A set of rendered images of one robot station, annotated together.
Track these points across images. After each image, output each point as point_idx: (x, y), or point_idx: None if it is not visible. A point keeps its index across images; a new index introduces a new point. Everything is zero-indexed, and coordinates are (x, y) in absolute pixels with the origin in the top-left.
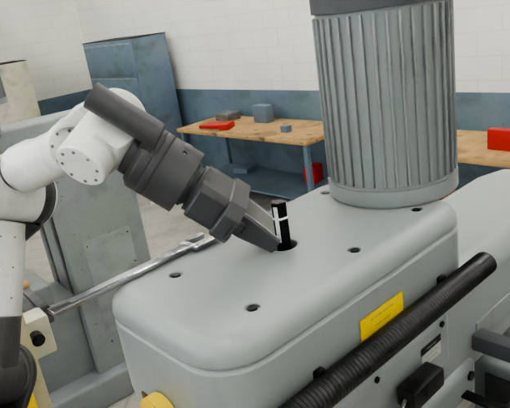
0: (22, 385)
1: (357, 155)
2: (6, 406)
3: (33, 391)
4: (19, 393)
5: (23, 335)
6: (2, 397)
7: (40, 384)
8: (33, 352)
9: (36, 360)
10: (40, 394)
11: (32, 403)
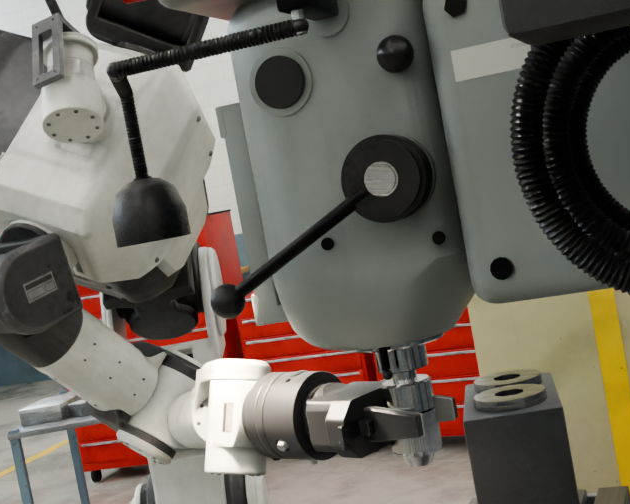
0: (183, 16)
1: None
2: (173, 43)
3: None
4: (181, 25)
5: None
6: (153, 15)
7: None
8: None
9: None
10: None
11: None
